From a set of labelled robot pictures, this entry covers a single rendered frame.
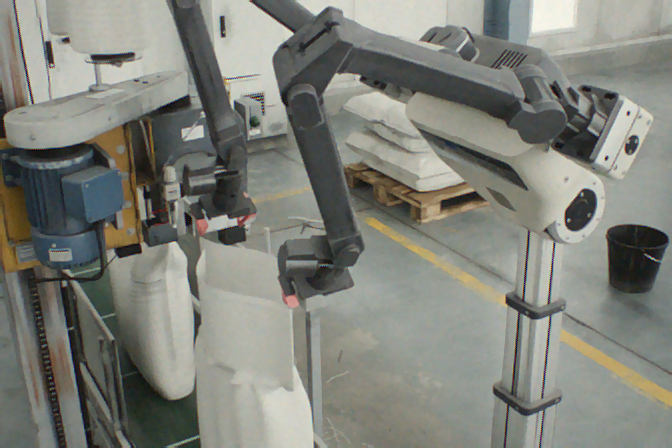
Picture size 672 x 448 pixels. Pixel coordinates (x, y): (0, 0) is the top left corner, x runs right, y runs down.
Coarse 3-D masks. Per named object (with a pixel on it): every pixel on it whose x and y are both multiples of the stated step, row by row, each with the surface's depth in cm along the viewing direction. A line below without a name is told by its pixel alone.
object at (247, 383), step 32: (224, 256) 195; (256, 256) 191; (224, 288) 198; (256, 288) 194; (224, 320) 174; (256, 320) 171; (288, 320) 165; (224, 352) 178; (256, 352) 174; (288, 352) 168; (224, 384) 184; (256, 384) 176; (288, 384) 172; (224, 416) 187; (256, 416) 176; (288, 416) 177
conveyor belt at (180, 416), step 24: (96, 264) 335; (96, 288) 314; (120, 360) 266; (144, 384) 253; (144, 408) 241; (168, 408) 241; (192, 408) 241; (144, 432) 230; (168, 432) 230; (192, 432) 230
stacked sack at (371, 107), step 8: (360, 96) 505; (368, 96) 501; (376, 96) 498; (384, 96) 498; (352, 104) 502; (360, 104) 495; (368, 104) 489; (376, 104) 486; (384, 104) 485; (392, 104) 485; (400, 104) 485; (352, 112) 496; (360, 112) 491; (368, 112) 485; (376, 112) 480; (384, 112) 479; (368, 120) 485; (376, 120) 478
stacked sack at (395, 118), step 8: (392, 112) 470; (400, 112) 465; (384, 120) 474; (392, 120) 468; (400, 120) 462; (408, 120) 457; (392, 128) 470; (400, 128) 459; (408, 128) 455; (408, 136) 459; (416, 136) 450
